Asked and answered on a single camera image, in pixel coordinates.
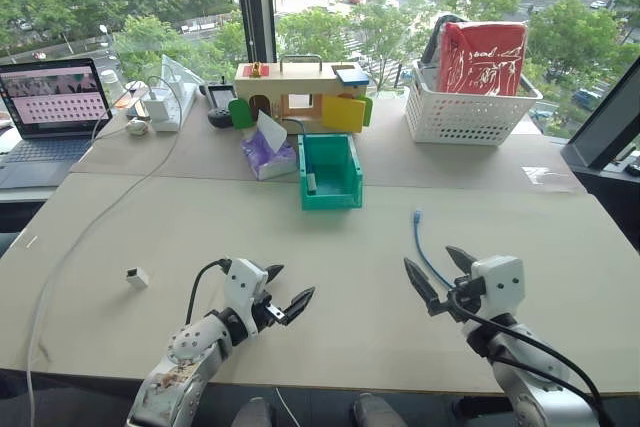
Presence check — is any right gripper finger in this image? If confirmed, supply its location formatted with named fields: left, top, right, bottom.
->
left=403, top=256, right=442, bottom=318
left=444, top=245, right=479, bottom=279

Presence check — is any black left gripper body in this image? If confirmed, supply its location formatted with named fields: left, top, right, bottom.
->
left=251, top=290, right=286, bottom=334

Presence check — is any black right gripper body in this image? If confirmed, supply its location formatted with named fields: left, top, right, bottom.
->
left=437, top=274, right=488, bottom=323

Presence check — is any small white block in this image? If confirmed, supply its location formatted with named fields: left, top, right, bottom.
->
left=125, top=267, right=150, bottom=289

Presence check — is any teal plastic bin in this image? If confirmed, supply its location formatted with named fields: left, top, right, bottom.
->
left=297, top=132, right=365, bottom=212

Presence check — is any purple tissue pack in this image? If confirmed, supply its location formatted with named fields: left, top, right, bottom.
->
left=240, top=109, right=299, bottom=182

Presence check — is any clear plastic wrapper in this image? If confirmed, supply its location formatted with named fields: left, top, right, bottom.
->
left=518, top=164, right=572, bottom=194

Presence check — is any white plastic basket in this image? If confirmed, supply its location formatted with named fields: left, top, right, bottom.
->
left=403, top=59, right=545, bottom=147

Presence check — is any black handheld controller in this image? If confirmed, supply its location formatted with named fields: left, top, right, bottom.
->
left=199, top=75, right=238, bottom=114

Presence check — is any wooden lock box toy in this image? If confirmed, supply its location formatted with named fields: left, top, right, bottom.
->
left=228, top=53, right=375, bottom=135

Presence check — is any white power strip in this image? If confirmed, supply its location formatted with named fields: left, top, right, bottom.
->
left=143, top=80, right=198, bottom=134

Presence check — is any white charger brick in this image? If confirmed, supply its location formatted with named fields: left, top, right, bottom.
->
left=143, top=87, right=174, bottom=124

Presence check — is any black monitor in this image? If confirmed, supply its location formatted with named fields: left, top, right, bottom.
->
left=559, top=53, right=640, bottom=184

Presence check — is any red printed bag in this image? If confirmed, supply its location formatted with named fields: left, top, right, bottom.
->
left=437, top=21, right=529, bottom=98

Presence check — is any grey black bag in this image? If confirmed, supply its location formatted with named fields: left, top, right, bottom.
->
left=418, top=13, right=455, bottom=70

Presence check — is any clear plastic triangular stand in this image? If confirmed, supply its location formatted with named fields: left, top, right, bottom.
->
left=160, top=53, right=207, bottom=94

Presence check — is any orange brown notebook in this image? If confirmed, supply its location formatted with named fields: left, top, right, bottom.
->
left=112, top=80, right=147, bottom=117

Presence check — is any white paper cup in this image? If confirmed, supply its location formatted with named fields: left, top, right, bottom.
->
left=100, top=69, right=127, bottom=104

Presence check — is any open laptop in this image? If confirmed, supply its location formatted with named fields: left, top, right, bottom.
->
left=0, top=57, right=113, bottom=190

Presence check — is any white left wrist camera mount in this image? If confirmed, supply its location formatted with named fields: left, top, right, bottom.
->
left=222, top=257, right=270, bottom=336

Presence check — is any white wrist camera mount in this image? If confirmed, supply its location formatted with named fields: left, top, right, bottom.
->
left=222, top=257, right=270, bottom=336
left=470, top=254, right=526, bottom=321

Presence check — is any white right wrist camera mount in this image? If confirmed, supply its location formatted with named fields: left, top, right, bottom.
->
left=470, top=254, right=526, bottom=321

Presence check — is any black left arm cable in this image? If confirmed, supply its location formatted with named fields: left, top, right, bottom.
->
left=185, top=258, right=233, bottom=326

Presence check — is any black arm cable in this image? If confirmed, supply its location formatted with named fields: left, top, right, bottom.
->
left=448, top=290, right=610, bottom=427
left=185, top=258, right=233, bottom=326

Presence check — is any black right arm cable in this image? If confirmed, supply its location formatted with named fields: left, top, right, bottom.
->
left=448, top=290, right=610, bottom=427

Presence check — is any blue cable with white coupler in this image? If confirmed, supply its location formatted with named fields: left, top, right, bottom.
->
left=282, top=117, right=319, bottom=194

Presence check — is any thin white cord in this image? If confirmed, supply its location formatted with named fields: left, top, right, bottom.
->
left=274, top=386, right=302, bottom=427

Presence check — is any long white cable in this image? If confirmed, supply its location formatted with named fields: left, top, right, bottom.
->
left=23, top=75, right=184, bottom=427

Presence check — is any black window frame post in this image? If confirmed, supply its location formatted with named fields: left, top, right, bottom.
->
left=233, top=0, right=279, bottom=66

